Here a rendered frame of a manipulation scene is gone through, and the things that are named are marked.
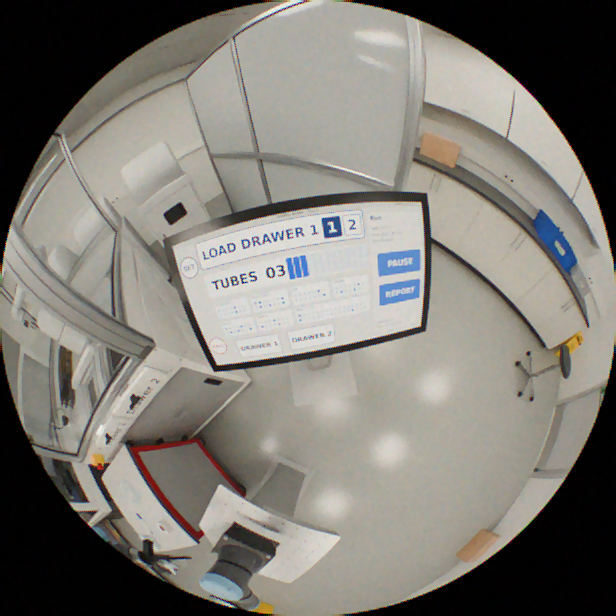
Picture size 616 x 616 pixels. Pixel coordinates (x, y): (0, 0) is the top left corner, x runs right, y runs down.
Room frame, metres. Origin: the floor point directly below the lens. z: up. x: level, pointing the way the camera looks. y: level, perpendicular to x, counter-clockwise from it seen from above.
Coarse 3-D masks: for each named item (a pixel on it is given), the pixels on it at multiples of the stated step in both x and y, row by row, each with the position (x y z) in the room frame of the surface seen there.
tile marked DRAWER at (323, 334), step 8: (304, 328) 0.13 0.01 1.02; (312, 328) 0.13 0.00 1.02; (320, 328) 0.12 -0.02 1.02; (328, 328) 0.12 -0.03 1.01; (288, 336) 0.12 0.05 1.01; (296, 336) 0.12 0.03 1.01; (304, 336) 0.12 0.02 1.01; (312, 336) 0.11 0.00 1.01; (320, 336) 0.11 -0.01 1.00; (328, 336) 0.11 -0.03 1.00; (296, 344) 0.11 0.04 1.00; (304, 344) 0.10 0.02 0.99; (312, 344) 0.10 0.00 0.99; (320, 344) 0.10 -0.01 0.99
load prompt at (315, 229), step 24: (312, 216) 0.26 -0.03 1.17; (336, 216) 0.25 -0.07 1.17; (360, 216) 0.25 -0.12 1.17; (216, 240) 0.25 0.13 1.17; (240, 240) 0.24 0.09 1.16; (264, 240) 0.24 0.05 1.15; (288, 240) 0.23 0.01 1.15; (312, 240) 0.23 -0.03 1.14; (336, 240) 0.23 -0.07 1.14; (216, 264) 0.23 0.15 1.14
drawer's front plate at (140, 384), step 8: (144, 368) 0.11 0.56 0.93; (152, 368) 0.11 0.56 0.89; (144, 376) 0.08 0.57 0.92; (152, 376) 0.09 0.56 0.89; (160, 376) 0.09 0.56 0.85; (136, 384) 0.05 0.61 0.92; (144, 384) 0.06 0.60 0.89; (152, 384) 0.06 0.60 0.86; (160, 384) 0.07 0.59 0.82; (128, 392) 0.02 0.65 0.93; (136, 392) 0.02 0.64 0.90; (152, 392) 0.04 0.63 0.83; (120, 400) -0.01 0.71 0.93; (128, 400) -0.01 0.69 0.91; (144, 400) 0.00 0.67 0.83; (120, 408) -0.05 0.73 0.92; (128, 408) -0.04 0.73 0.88; (136, 408) -0.04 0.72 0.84; (128, 416) -0.08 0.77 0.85
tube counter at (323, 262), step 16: (288, 256) 0.22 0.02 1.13; (304, 256) 0.21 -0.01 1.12; (320, 256) 0.21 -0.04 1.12; (336, 256) 0.21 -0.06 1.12; (352, 256) 0.21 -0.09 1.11; (272, 272) 0.20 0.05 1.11; (288, 272) 0.20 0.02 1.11; (304, 272) 0.20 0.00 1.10; (320, 272) 0.19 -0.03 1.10; (336, 272) 0.19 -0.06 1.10
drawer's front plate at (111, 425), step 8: (112, 416) -0.09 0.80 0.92; (120, 416) -0.08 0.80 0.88; (104, 424) -0.13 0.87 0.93; (112, 424) -0.13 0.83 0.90; (120, 424) -0.12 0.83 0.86; (128, 424) -0.12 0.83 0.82; (104, 432) -0.17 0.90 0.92; (112, 432) -0.17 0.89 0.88; (120, 432) -0.17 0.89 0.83; (96, 440) -0.24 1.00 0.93; (104, 440) -0.23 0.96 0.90; (112, 440) -0.22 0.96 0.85
